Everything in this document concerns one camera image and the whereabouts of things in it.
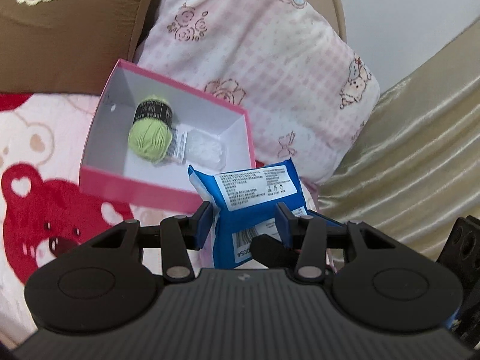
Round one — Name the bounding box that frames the green yarn ball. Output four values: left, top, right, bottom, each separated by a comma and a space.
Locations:
128, 95, 173, 163

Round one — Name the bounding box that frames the pink checkered pillow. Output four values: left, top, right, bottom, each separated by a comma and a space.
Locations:
135, 0, 380, 185

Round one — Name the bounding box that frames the brown embroidered pillow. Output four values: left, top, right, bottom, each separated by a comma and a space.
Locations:
1, 0, 160, 95

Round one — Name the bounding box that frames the gold satin curtain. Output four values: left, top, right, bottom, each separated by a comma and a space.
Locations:
317, 24, 480, 259

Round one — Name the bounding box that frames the clear floss pick box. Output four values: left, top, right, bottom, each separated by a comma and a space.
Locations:
185, 129, 226, 171

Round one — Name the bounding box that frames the white tissue packet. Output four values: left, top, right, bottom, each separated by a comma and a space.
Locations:
169, 129, 188, 164

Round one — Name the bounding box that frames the blue wet wipes pack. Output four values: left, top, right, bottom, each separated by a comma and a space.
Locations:
187, 158, 344, 271

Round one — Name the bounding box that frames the pink cardboard box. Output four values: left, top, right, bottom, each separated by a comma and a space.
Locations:
79, 60, 255, 212

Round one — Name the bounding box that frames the bear print blanket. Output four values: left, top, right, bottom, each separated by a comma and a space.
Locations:
1, 94, 171, 349

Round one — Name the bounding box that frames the beige bed headboard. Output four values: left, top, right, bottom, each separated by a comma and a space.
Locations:
331, 0, 347, 42

